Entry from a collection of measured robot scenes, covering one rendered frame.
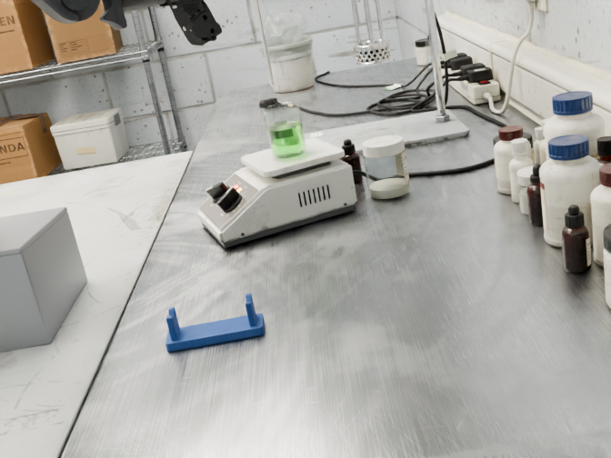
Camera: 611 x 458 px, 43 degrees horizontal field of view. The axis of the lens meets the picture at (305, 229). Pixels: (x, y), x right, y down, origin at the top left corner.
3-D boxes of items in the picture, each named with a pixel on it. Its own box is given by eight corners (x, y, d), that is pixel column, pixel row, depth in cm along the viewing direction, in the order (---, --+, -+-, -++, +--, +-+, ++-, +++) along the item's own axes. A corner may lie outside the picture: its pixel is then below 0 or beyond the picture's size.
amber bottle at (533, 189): (536, 229, 92) (532, 169, 90) (525, 222, 95) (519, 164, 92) (559, 224, 93) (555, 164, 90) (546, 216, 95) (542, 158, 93)
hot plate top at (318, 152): (265, 179, 103) (264, 173, 103) (239, 162, 114) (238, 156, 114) (347, 156, 107) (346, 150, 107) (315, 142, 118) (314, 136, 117)
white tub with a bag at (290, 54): (295, 82, 223) (281, 4, 215) (330, 82, 212) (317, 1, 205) (257, 94, 214) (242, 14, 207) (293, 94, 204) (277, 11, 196)
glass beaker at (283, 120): (263, 163, 109) (252, 106, 107) (292, 152, 113) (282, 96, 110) (291, 166, 105) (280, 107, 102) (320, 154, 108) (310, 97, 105)
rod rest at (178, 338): (166, 353, 79) (158, 321, 78) (170, 337, 82) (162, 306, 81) (265, 335, 79) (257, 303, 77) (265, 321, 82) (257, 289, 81)
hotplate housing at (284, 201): (224, 252, 103) (210, 194, 101) (199, 226, 115) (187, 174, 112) (374, 206, 110) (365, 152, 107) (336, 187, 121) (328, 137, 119)
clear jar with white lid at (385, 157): (374, 204, 111) (365, 149, 108) (365, 193, 116) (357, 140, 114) (415, 195, 111) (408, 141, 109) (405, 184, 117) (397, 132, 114)
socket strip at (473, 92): (474, 105, 157) (472, 84, 155) (437, 75, 194) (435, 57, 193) (501, 101, 157) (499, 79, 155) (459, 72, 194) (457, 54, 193)
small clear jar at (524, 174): (559, 215, 95) (556, 174, 93) (520, 219, 96) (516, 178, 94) (557, 203, 99) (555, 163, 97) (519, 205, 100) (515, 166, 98)
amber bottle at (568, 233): (570, 276, 79) (566, 211, 77) (558, 266, 82) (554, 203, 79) (596, 270, 79) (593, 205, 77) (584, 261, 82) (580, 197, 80)
